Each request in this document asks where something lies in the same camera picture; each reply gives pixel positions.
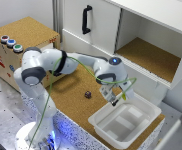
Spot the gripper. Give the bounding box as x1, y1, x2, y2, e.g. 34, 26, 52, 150
99, 83, 136, 107

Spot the purple block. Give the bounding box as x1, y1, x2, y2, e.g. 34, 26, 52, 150
84, 90, 92, 100

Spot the white plastic box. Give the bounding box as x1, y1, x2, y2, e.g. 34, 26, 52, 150
87, 100, 163, 150

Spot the white sliding door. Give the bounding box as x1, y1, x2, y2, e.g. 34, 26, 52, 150
62, 0, 122, 56

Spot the white cabinet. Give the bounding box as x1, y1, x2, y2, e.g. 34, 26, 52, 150
61, 0, 182, 98

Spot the green button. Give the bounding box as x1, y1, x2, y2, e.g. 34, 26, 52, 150
12, 43, 24, 54

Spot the blue button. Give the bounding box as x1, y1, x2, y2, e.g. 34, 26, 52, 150
6, 38, 17, 49

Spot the red button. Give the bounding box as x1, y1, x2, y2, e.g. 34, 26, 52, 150
0, 34, 10, 45

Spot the black door handle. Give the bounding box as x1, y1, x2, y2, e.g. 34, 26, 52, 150
81, 4, 94, 36

